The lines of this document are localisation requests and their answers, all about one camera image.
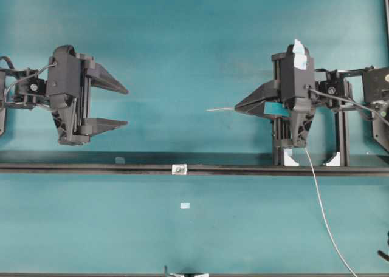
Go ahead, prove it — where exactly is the long black aluminium rail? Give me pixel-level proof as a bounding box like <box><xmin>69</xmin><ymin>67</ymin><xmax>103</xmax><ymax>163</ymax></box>
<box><xmin>1</xmin><ymin>163</ymin><xmax>388</xmax><ymax>177</ymax></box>

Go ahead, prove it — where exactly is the black cable at right edge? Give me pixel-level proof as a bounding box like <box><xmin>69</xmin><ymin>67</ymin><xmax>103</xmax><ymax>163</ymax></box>
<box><xmin>377</xmin><ymin>228</ymin><xmax>389</xmax><ymax>261</ymax></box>

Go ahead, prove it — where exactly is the black aluminium frame stand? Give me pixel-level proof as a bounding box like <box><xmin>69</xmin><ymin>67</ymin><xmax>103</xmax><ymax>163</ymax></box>
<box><xmin>272</xmin><ymin>111</ymin><xmax>350</xmax><ymax>167</ymax></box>

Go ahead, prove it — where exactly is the small pale tape patch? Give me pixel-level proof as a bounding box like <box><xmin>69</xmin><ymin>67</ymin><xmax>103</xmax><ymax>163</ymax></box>
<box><xmin>180</xmin><ymin>203</ymin><xmax>190</xmax><ymax>210</ymax></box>

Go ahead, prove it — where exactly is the black post at right edge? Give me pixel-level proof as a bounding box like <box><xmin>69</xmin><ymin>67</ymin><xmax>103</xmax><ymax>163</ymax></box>
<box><xmin>384</xmin><ymin>0</ymin><xmax>389</xmax><ymax>39</ymax></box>

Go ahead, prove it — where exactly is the thin silver steel wire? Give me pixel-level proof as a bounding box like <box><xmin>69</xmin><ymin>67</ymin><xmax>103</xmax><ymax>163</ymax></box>
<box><xmin>205</xmin><ymin>106</ymin><xmax>359</xmax><ymax>277</ymax></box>

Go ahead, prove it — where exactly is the silver metal fitting on rail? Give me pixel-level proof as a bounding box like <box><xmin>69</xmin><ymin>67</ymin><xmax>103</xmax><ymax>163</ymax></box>
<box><xmin>171</xmin><ymin>164</ymin><xmax>188</xmax><ymax>176</ymax></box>

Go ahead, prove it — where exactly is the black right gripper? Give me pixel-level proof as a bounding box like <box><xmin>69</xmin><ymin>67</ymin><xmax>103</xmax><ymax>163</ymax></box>
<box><xmin>234</xmin><ymin>44</ymin><xmax>315</xmax><ymax>148</ymax></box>

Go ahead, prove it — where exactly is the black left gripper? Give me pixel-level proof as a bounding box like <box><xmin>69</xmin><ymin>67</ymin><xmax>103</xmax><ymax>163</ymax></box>
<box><xmin>46</xmin><ymin>45</ymin><xmax>129</xmax><ymax>145</ymax></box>

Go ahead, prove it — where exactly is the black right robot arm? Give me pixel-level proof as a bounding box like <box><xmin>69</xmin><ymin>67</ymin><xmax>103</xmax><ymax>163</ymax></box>
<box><xmin>234</xmin><ymin>41</ymin><xmax>388</xmax><ymax>148</ymax></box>

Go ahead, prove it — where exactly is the black rail at bottom edge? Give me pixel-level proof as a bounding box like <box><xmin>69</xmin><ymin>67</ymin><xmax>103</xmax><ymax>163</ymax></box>
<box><xmin>0</xmin><ymin>265</ymin><xmax>389</xmax><ymax>277</ymax></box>

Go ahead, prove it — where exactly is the light blue tape on gripper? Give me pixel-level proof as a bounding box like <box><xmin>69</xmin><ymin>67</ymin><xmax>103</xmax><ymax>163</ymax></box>
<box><xmin>292</xmin><ymin>39</ymin><xmax>308</xmax><ymax>70</ymax></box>

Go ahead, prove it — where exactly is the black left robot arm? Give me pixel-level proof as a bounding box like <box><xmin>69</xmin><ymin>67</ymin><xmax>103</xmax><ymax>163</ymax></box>
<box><xmin>1</xmin><ymin>45</ymin><xmax>128</xmax><ymax>145</ymax></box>

